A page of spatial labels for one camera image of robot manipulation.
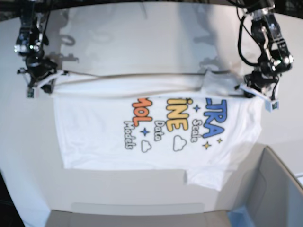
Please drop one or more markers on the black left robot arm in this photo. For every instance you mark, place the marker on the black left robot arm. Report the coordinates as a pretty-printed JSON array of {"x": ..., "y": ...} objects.
[{"x": 275, "y": 58}]

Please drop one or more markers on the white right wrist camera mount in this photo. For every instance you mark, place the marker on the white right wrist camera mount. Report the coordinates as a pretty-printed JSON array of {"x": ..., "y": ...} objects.
[{"x": 33, "y": 89}]

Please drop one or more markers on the grey cardboard box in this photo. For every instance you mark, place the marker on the grey cardboard box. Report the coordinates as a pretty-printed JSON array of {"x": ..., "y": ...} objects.
[{"x": 268, "y": 196}]

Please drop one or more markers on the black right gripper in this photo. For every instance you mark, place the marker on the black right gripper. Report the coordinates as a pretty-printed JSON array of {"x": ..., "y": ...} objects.
[{"x": 39, "y": 68}]

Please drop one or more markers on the white printed t-shirt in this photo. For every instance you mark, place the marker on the white printed t-shirt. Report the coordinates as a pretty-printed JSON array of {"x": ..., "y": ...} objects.
[{"x": 207, "y": 137}]

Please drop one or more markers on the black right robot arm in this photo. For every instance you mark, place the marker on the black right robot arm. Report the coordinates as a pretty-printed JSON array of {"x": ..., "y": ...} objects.
[{"x": 30, "y": 43}]

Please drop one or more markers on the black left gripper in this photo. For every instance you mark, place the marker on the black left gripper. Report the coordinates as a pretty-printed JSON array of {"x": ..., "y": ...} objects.
[{"x": 261, "y": 82}]

